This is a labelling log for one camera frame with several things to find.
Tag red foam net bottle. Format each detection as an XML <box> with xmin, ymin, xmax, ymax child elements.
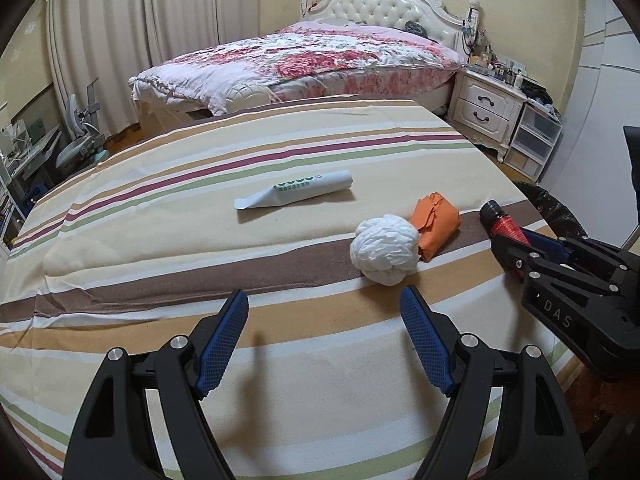
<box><xmin>478</xmin><ymin>200</ymin><xmax>530</xmax><ymax>246</ymax></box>

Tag orange paper packet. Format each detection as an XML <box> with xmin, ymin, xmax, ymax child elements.
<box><xmin>409</xmin><ymin>192</ymin><xmax>460</xmax><ymax>261</ymax></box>

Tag white plastic bag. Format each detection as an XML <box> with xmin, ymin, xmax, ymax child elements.
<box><xmin>349</xmin><ymin>214</ymin><xmax>420</xmax><ymax>287</ymax></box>

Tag white green toothpaste tube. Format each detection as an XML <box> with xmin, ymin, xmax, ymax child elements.
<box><xmin>234</xmin><ymin>170</ymin><xmax>354</xmax><ymax>210</ymax></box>

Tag black lined trash bin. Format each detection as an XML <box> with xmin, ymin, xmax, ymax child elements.
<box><xmin>515</xmin><ymin>181</ymin><xmax>587</xmax><ymax>238</ymax></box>

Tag white sliding wardrobe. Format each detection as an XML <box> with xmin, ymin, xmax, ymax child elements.
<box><xmin>541</xmin><ymin>0</ymin><xmax>639</xmax><ymax>246</ymax></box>

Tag clear plastic drawer unit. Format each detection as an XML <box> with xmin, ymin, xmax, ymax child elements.
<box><xmin>504</xmin><ymin>100</ymin><xmax>563</xmax><ymax>183</ymax></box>

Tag white two-drawer nightstand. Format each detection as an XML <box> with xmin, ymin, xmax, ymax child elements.
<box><xmin>447</xmin><ymin>68</ymin><xmax>526</xmax><ymax>162</ymax></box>

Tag nightstand clutter items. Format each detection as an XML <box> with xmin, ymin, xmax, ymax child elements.
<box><xmin>462</xmin><ymin>0</ymin><xmax>556</xmax><ymax>112</ymax></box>

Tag white bed with floral quilt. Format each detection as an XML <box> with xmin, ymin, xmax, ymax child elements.
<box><xmin>129</xmin><ymin>0</ymin><xmax>480</xmax><ymax>126</ymax></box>

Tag grey desk chair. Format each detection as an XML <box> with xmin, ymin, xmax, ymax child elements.
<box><xmin>55</xmin><ymin>79</ymin><xmax>110</xmax><ymax>170</ymax></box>

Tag desk with clutter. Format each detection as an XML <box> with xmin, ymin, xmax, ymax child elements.
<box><xmin>1</xmin><ymin>119</ymin><xmax>63</xmax><ymax>252</ymax></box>

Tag beige curtain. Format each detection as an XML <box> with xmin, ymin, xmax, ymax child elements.
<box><xmin>46</xmin><ymin>0</ymin><xmax>259</xmax><ymax>134</ymax></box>

